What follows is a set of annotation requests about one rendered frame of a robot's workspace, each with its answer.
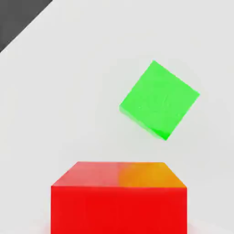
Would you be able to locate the small red cube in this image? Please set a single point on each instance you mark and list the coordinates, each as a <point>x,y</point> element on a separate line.
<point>118,206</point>

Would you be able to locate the small green cube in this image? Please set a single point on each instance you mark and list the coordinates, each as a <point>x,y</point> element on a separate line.
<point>159,100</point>

